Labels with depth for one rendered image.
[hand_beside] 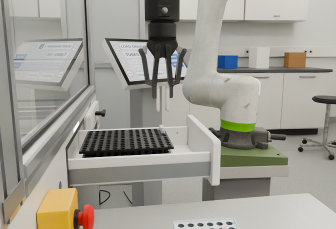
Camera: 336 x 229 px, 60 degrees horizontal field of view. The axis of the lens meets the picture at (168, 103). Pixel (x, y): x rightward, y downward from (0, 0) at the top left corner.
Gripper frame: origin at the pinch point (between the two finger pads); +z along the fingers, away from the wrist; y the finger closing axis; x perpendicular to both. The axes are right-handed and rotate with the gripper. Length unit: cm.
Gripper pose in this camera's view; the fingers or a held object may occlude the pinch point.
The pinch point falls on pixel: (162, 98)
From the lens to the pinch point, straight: 80.6
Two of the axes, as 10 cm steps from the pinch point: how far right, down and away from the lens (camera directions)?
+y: 9.9, -0.3, 1.5
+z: 0.0, 9.8, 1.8
